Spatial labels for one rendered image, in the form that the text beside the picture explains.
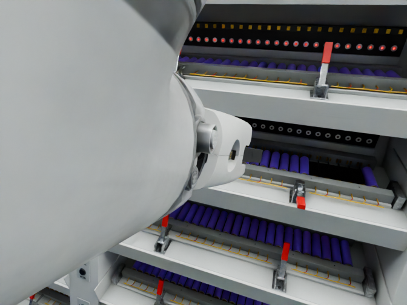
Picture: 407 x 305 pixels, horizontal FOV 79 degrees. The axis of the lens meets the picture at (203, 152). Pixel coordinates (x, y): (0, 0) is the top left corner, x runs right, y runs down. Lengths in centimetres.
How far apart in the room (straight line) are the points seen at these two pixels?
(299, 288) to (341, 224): 17
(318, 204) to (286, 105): 19
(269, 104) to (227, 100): 8
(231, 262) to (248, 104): 34
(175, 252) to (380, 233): 40
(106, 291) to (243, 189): 49
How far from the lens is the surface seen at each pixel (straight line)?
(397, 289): 58
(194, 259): 61
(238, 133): 16
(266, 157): 56
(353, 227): 52
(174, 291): 75
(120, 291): 80
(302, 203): 43
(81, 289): 82
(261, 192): 50
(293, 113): 46
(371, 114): 47
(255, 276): 59
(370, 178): 59
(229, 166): 16
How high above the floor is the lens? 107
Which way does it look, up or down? 14 degrees down
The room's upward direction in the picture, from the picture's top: 6 degrees clockwise
